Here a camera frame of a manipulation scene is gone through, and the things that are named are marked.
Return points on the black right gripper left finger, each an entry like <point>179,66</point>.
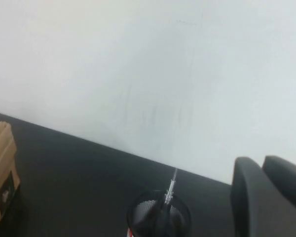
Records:
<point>246,197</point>

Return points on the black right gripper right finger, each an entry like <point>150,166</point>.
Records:
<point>286,172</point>

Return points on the brown cardboard box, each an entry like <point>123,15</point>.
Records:
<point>2,160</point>

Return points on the black mesh pen holder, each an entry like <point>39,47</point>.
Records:
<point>160,222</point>

